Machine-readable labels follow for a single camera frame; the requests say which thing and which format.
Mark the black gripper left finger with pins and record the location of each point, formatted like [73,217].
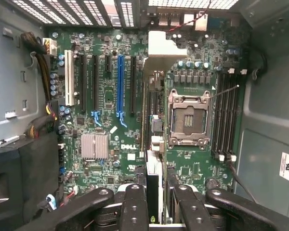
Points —
[86,209]

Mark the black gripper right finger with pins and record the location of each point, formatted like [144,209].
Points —
[243,209]

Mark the round coin cell battery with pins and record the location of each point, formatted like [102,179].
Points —
[212,184]

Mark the grey chipset heatsink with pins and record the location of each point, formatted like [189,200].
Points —
[95,146]

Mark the black plastic shroud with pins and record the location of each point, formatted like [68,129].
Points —
[26,173]

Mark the green motherboard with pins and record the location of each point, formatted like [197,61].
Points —
[132,130]

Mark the open PC case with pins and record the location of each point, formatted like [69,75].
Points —
[267,120]

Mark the black RAM slot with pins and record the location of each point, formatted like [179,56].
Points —
[143,115]
[235,115]
[222,115]
[228,115]
[150,103]
[216,115]

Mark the metal CPU socket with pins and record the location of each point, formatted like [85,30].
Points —
[189,120]

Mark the CPU socket locking lever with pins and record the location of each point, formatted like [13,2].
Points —
[225,91]

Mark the blue expansion slot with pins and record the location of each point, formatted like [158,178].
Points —
[120,84]

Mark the white expansion slot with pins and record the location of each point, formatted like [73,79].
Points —
[69,79]

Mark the short black expansion slot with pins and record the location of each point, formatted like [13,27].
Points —
[108,63]

